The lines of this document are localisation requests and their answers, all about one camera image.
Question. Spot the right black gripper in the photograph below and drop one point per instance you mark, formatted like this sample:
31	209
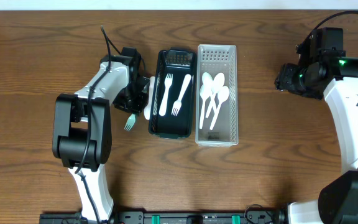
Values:
284	80

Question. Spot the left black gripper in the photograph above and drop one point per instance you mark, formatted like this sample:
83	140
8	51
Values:
138	106

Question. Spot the white plastic spoon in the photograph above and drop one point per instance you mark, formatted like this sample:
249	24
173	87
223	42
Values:
147	109
217	84
207	80
204	98
223	95

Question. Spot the teal plastic fork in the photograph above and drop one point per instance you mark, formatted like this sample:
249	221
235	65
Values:
130	122

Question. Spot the white plastic fork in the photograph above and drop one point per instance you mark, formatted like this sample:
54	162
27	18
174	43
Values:
163	106
177	103

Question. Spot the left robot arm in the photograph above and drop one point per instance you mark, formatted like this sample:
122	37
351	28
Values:
82	136

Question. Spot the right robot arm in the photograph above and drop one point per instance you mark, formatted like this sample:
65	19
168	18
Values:
335	80

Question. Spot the black plastic basket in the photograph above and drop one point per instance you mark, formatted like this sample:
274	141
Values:
179	62

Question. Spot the clear plastic basket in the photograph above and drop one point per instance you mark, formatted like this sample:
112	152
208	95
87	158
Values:
215	59

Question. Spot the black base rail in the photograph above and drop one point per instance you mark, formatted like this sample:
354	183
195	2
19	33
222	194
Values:
253	214

